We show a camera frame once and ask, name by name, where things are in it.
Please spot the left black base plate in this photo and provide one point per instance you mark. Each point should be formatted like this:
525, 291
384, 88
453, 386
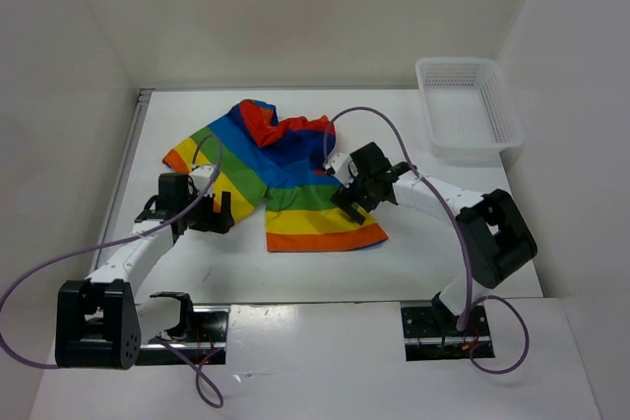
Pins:
208, 332

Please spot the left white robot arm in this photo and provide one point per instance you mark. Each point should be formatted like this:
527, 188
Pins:
99, 322

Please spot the white plastic basket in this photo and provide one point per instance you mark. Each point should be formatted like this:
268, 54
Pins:
469, 110

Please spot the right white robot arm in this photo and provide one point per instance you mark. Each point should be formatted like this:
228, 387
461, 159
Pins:
495, 239

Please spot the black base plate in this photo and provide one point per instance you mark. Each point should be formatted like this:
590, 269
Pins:
208, 332
428, 339

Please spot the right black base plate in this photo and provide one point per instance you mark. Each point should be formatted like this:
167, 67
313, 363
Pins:
428, 339

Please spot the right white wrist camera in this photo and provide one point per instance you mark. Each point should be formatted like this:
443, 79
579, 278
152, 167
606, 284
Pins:
342, 167

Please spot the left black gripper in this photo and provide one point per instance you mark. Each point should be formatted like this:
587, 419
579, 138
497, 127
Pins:
220, 221

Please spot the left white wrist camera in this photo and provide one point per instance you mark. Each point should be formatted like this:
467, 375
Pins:
203, 178

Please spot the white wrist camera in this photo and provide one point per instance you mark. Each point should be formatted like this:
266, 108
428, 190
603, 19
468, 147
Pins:
342, 167
203, 178

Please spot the rainbow striped shorts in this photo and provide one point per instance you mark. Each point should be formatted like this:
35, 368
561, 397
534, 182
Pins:
278, 164

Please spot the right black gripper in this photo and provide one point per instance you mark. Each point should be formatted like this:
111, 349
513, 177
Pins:
345, 199

